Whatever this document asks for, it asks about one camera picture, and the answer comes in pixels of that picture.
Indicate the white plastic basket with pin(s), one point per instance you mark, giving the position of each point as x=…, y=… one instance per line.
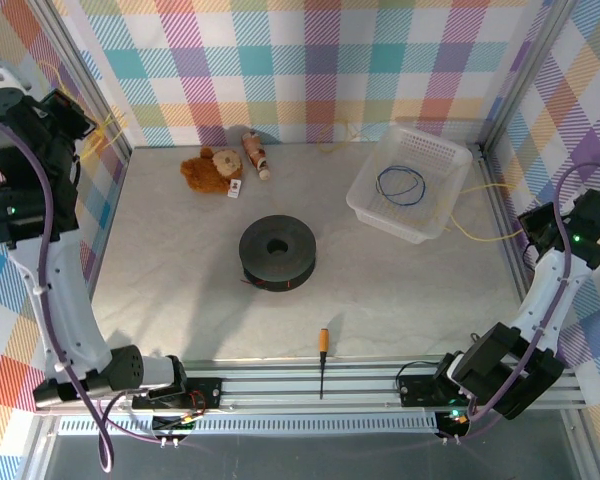
x=365, y=200

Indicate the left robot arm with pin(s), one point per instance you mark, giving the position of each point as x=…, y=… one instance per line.
x=65, y=310

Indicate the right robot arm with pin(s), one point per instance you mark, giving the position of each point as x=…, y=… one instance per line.
x=545, y=295

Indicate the brown teddy bear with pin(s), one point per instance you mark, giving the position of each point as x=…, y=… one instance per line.
x=202, y=172

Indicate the small doll figure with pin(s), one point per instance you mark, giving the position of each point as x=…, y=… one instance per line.
x=254, y=152

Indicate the black controller board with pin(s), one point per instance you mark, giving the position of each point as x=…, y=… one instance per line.
x=175, y=425
x=455, y=420

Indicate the aluminium side rail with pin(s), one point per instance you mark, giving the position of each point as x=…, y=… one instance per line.
x=116, y=200
x=498, y=200

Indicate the aluminium corner post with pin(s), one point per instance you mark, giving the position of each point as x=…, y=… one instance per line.
x=539, y=50
x=71, y=45

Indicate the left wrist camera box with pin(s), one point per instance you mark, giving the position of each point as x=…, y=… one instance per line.
x=0, y=77

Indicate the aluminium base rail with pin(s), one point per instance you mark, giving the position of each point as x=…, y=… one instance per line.
x=280, y=385

